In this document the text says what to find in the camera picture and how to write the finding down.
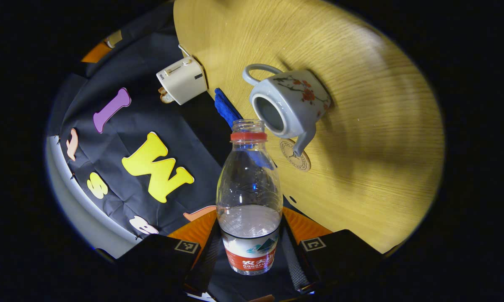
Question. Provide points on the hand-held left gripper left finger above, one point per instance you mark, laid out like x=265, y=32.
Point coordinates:
x=208, y=260

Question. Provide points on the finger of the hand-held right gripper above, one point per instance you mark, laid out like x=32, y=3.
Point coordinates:
x=94, y=53

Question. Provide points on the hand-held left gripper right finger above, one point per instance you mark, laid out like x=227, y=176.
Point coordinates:
x=294, y=260

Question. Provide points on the clear plastic water bottle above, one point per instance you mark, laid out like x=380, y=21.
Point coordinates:
x=249, y=188

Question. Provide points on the round wooden coaster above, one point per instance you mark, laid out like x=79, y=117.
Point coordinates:
x=304, y=161

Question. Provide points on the white floral teacup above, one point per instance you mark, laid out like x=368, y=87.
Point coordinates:
x=294, y=100

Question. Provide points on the toasted bread slice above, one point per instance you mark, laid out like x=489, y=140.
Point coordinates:
x=166, y=96

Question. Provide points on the black backdrop cloth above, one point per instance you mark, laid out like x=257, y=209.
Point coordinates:
x=151, y=117

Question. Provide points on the white toaster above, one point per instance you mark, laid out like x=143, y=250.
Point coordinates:
x=183, y=79

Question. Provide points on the blue folded towel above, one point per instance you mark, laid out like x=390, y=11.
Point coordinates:
x=226, y=108

